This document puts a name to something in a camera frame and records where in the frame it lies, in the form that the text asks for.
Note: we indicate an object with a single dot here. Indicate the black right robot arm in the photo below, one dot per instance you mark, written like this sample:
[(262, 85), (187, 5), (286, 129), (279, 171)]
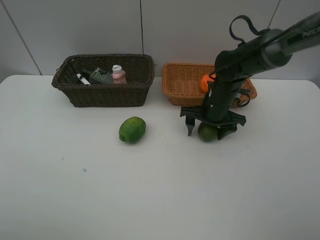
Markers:
[(271, 49)]

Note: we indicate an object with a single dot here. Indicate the bright green lime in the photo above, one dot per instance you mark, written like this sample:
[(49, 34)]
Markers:
[(132, 130)]

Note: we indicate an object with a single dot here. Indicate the black pump bottle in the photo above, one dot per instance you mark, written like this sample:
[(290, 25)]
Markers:
[(98, 76)]

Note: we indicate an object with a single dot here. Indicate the dark brown wicker basket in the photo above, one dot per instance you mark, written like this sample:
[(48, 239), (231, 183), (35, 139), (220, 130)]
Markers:
[(139, 72)]

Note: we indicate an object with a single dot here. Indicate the orange wicker basket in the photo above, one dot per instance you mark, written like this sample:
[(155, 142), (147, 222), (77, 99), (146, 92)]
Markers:
[(181, 83)]

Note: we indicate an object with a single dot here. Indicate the dark green avocado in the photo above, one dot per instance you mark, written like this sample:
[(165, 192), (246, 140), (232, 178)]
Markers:
[(207, 133)]

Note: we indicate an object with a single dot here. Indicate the pink bottle white cap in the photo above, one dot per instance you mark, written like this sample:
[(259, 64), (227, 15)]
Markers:
[(118, 75)]

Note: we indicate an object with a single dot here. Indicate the orange tangerine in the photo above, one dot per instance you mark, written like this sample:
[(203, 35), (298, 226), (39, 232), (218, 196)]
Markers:
[(204, 82)]

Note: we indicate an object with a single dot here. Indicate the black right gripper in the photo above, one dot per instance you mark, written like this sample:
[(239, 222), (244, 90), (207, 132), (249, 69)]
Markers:
[(215, 108)]

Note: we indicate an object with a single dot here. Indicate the white marker pink cap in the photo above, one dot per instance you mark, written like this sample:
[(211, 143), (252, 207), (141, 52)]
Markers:
[(83, 79)]

